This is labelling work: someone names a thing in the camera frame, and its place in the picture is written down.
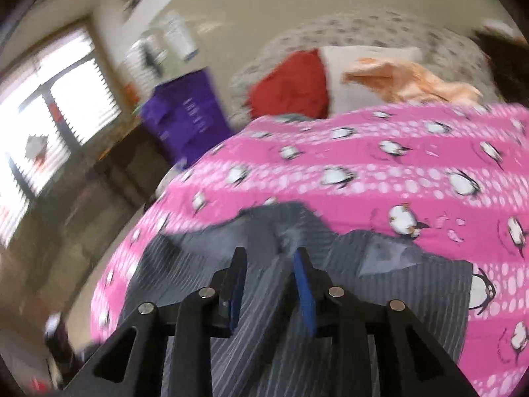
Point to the white wall paper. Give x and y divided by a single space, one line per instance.
179 35

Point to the orange fringed cloth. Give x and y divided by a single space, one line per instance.
413 80

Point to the pink penguin blanket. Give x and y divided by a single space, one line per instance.
351 153

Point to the dark wooden table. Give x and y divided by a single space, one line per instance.
124 161

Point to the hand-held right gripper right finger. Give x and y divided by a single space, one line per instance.
306 293

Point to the window with blinds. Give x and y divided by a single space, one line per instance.
70 103

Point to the grey striped coat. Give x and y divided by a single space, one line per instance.
268 359

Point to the white pillow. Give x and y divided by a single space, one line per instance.
334 91

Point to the red pillow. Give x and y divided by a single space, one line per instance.
289 87

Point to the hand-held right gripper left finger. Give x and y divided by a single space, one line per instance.
237 293

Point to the dark carved wooden headboard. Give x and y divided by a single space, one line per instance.
508 66

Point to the purple bag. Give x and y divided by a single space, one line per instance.
186 120

